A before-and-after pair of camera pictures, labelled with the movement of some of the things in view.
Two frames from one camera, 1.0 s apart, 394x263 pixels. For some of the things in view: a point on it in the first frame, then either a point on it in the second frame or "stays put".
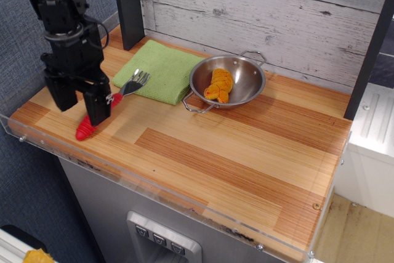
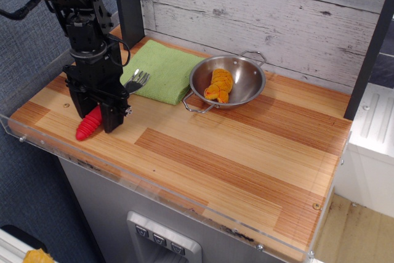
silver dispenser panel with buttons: x=154 y=243 stays put
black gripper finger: x=63 y=92 -> x=84 y=103
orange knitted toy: x=221 y=82 stays put
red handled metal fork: x=140 y=78 stays put
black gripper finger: x=99 y=103 -> x=112 y=117
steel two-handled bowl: x=249 y=80 stays put
